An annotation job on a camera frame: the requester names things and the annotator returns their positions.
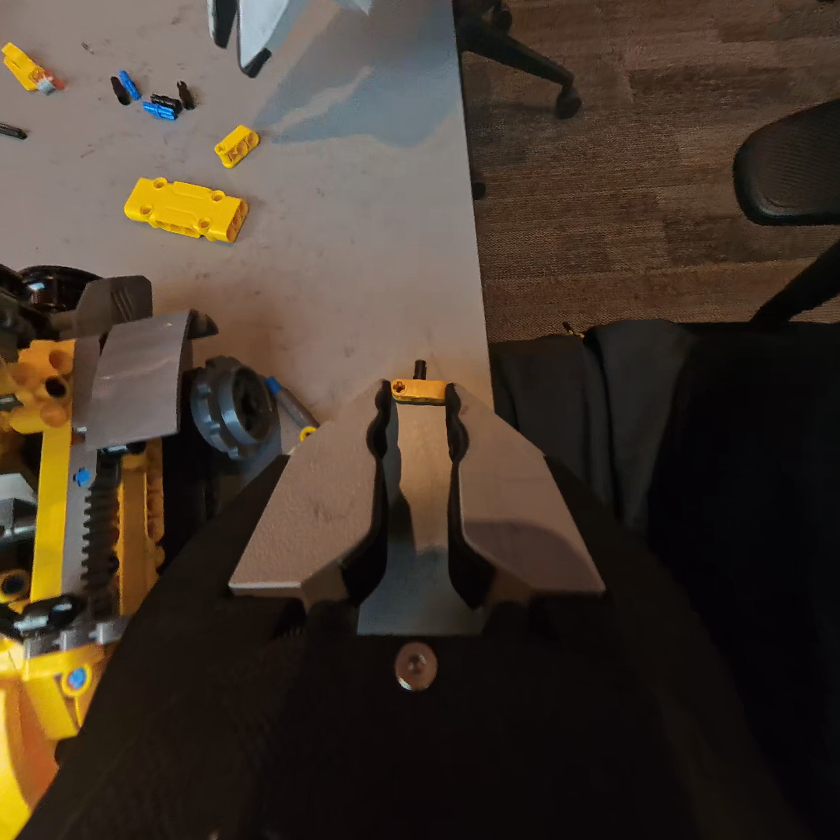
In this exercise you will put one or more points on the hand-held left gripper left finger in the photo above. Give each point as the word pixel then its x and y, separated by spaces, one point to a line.
pixel 308 518

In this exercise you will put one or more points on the yellow rectangular brick panel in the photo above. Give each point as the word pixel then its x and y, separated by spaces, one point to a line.
pixel 184 208

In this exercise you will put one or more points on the black office chair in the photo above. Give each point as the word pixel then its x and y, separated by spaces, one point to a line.
pixel 518 52

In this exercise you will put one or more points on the black brick axle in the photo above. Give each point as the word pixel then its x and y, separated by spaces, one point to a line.
pixel 13 131

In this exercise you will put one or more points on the yellow grey brick vehicle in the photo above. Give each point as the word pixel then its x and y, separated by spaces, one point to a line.
pixel 131 380

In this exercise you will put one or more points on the cluster of small brick pins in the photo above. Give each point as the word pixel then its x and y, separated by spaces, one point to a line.
pixel 161 108

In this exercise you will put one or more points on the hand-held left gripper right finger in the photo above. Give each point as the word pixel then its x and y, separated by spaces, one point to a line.
pixel 525 518

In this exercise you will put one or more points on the grey desk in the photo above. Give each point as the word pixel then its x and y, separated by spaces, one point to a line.
pixel 361 262

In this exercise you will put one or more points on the grey axle blue tips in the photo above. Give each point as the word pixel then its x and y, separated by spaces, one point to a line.
pixel 289 403

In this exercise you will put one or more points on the small orange round stud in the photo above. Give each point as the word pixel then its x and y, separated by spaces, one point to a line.
pixel 49 85

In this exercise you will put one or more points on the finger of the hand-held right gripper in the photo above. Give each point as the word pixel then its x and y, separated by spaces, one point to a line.
pixel 259 26
pixel 222 19

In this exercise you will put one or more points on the short yellow brick beam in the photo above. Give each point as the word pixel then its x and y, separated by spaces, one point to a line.
pixel 420 392
pixel 236 145

